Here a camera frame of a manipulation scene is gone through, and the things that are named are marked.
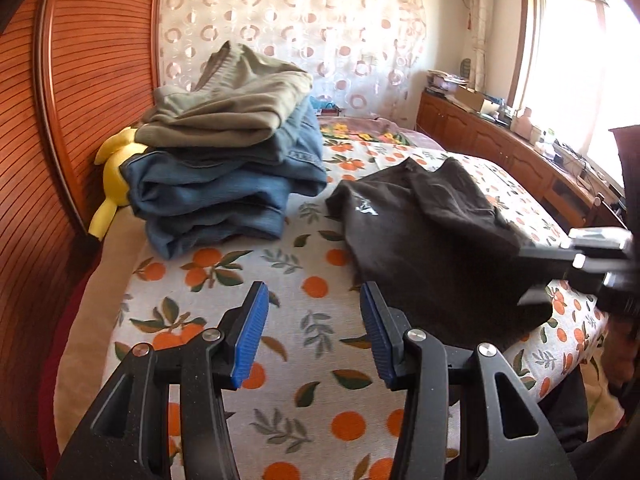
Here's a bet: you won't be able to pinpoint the tan mattress cover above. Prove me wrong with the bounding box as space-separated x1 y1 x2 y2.
52 220 156 461

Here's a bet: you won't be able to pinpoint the red bedding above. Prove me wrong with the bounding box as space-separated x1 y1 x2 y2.
37 280 96 466

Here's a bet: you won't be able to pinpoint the dark blue folded jeans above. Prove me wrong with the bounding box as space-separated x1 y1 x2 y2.
120 152 326 261

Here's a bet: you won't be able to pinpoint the cardboard box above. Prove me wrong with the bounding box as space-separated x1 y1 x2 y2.
452 86 488 112

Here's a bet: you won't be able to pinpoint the person's right hand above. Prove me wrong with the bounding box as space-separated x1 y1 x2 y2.
602 317 640 398

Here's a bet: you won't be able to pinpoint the black pants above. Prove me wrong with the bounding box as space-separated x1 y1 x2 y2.
325 156 553 351

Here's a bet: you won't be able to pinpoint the window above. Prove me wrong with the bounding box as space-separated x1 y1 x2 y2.
517 0 640 171

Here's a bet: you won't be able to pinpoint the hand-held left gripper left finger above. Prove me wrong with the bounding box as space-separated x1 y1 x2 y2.
52 281 271 480

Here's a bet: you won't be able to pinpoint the beige plastic jug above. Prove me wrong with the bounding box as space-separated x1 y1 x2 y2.
512 107 534 139

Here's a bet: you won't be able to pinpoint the orange fruit print bed sheet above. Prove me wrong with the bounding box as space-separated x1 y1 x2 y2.
52 137 608 480

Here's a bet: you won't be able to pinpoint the floral blanket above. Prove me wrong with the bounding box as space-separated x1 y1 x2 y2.
317 115 446 151

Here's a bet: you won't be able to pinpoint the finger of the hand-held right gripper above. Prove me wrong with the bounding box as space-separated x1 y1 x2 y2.
516 264 609 310
516 228 635 268

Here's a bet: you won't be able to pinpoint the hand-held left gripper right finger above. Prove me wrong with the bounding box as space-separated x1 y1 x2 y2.
360 281 578 480

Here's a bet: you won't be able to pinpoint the white window curtain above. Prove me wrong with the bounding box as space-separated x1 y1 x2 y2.
460 0 496 93

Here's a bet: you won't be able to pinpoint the tangle of black cables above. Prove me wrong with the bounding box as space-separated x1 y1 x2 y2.
554 142 602 182

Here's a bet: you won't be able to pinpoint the circle pattern sheer curtain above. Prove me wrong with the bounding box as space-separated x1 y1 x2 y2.
159 0 426 128

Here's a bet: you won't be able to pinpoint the grey-green folded pants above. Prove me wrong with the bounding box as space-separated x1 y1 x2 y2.
135 42 314 150

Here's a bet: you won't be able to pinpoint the light blue folded jeans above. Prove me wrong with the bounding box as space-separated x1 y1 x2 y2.
240 105 329 186

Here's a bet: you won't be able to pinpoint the yellow plush toy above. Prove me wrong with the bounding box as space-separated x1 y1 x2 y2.
89 127 148 237

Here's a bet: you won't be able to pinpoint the wooden low cabinet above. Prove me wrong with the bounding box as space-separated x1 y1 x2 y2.
416 90 628 233

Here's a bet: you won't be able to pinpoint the stack of papers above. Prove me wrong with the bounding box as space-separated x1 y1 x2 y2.
426 70 469 96

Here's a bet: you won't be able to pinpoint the person's black clothing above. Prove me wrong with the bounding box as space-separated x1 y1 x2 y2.
537 367 640 480

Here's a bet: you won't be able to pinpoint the wooden slatted wardrobe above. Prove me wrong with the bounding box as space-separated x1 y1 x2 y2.
0 0 166 480

